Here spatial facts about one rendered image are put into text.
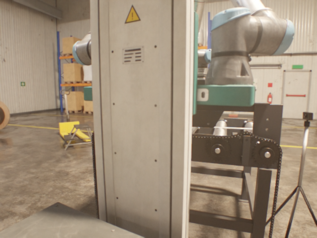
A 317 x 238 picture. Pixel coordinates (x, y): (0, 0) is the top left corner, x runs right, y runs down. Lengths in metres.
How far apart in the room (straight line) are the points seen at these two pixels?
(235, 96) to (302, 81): 10.27
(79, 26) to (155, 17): 13.39
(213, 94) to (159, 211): 0.39
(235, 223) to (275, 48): 1.23
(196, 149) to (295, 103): 9.55
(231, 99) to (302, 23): 10.72
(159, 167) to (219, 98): 0.27
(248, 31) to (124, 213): 0.71
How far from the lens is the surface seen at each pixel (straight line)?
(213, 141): 1.37
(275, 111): 1.41
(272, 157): 1.39
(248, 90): 0.61
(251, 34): 0.69
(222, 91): 0.62
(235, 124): 2.35
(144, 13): 0.64
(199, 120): 1.42
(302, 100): 10.88
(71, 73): 12.07
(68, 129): 6.14
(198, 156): 1.46
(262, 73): 10.55
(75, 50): 1.02
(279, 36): 0.74
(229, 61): 0.64
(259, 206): 1.57
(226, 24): 0.67
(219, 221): 1.65
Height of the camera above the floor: 1.24
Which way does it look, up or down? 8 degrees down
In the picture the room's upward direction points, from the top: straight up
